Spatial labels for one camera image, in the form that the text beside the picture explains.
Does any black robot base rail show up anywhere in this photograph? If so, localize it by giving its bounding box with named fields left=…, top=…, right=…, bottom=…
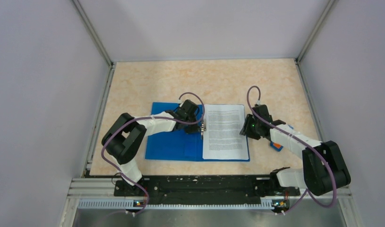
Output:
left=114, top=175, right=300, bottom=205

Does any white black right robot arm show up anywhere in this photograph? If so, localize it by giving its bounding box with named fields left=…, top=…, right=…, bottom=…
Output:
left=240, top=105, right=351, bottom=196

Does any grey left frame post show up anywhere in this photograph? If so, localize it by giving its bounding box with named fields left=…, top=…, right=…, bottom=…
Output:
left=70, top=0, right=113, bottom=68

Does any white printed paper stack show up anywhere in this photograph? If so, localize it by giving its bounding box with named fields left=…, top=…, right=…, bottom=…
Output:
left=202, top=104, right=250, bottom=162

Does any grey aluminium frame post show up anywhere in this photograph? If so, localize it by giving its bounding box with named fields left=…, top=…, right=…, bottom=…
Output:
left=295, top=0, right=338, bottom=65

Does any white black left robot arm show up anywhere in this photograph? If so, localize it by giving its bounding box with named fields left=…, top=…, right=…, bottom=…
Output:
left=101, top=99, right=205, bottom=195

